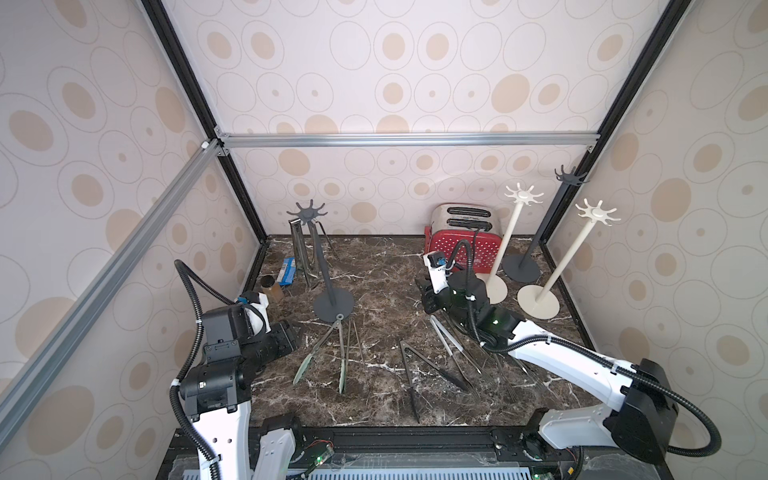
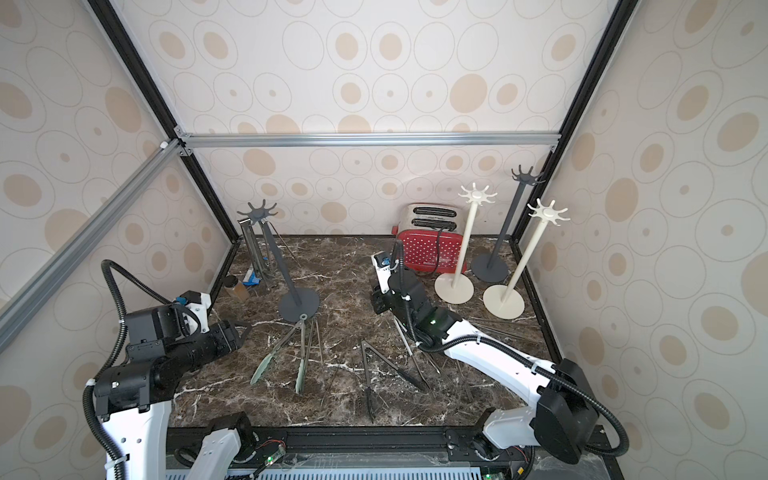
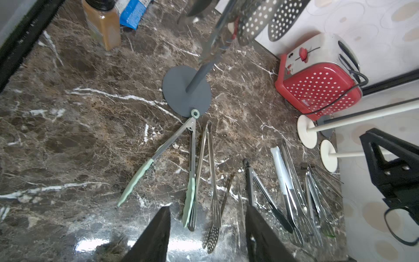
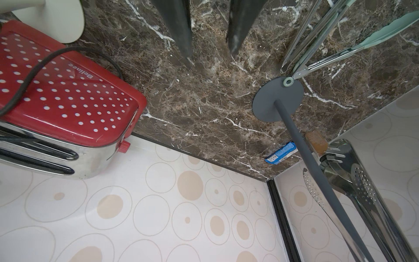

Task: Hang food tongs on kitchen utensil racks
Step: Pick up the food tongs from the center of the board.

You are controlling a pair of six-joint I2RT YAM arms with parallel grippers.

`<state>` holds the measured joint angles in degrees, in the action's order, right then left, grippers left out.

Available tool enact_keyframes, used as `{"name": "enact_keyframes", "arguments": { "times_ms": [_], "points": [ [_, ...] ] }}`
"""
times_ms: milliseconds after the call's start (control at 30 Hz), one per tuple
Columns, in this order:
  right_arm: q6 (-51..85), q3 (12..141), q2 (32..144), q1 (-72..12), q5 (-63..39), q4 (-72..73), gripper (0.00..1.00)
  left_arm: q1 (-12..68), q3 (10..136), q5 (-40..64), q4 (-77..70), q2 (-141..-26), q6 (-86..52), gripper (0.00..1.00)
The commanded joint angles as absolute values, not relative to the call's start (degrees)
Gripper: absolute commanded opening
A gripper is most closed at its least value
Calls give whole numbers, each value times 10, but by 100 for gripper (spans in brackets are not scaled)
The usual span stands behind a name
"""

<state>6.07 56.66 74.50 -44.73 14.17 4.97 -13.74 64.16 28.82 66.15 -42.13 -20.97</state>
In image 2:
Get dark grey utensil rack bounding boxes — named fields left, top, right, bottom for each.
left=238, top=200, right=320, bottom=323

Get thin steel tongs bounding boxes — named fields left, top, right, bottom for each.
left=313, top=316, right=326, bottom=368

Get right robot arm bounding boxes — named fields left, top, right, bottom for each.
left=371, top=257, right=630, bottom=464

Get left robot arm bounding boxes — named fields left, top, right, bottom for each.
left=82, top=260, right=250, bottom=479

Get small steel tongs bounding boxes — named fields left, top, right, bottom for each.
left=393, top=319, right=442, bottom=375

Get white utensil rack left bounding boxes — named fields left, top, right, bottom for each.
left=434, top=183, right=496, bottom=305

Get white utensil rack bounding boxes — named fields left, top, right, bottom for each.
left=483, top=199, right=569, bottom=320
left=434, top=183, right=496, bottom=305

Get black tipped tongs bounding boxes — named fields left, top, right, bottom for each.
left=359, top=338, right=431, bottom=421

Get green tipped tongs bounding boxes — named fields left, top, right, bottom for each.
left=249, top=315, right=311, bottom=395

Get white utensil rack right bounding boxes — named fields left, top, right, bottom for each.
left=483, top=199, right=569, bottom=320

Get blue small package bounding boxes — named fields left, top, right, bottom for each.
left=242, top=268, right=261, bottom=287

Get red white toaster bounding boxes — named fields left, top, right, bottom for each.
left=391, top=203, right=466, bottom=274

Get dark grey rack back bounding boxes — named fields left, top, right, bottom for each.
left=470, top=165, right=542, bottom=284

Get horizontal aluminium bar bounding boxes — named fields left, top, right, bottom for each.
left=181, top=131, right=561, bottom=148

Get diagonal aluminium bar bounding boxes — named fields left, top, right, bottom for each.
left=1, top=139, right=181, bottom=350

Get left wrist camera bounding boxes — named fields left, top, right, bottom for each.
left=174, top=290, right=212, bottom=336

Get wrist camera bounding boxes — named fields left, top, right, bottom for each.
left=371, top=251, right=392, bottom=294
left=174, top=290, right=212, bottom=336

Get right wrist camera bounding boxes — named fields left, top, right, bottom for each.
left=371, top=251, right=392, bottom=294

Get toaster black cord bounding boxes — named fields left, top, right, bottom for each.
left=419, top=227, right=448, bottom=277

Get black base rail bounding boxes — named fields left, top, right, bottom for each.
left=107, top=423, right=625, bottom=480

